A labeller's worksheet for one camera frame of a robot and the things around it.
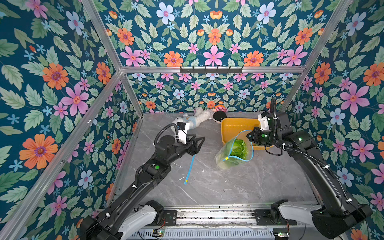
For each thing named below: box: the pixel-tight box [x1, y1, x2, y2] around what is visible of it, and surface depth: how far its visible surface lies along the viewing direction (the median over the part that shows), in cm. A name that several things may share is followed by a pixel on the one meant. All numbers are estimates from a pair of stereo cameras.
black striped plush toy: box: [212, 110, 227, 122], surface depth 112 cm
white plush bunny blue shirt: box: [171, 107, 215, 132], surface depth 107 cm
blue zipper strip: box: [184, 154, 196, 185], surface depth 92 cm
